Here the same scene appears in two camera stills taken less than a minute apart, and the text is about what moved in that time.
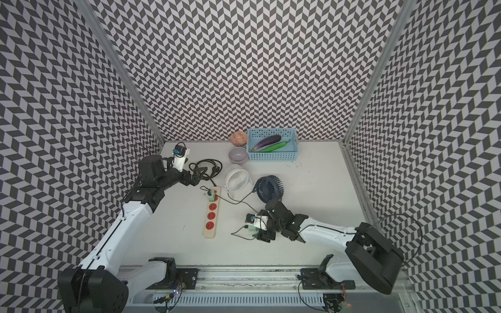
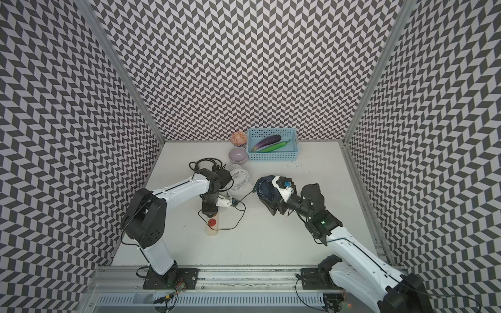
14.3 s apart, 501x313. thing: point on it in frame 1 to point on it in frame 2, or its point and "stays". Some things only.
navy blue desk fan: (268, 187) stays
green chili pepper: (274, 147) stays
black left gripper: (195, 177) to (209, 212)
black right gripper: (267, 237) to (282, 205)
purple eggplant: (274, 138) stays
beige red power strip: (212, 214) stays
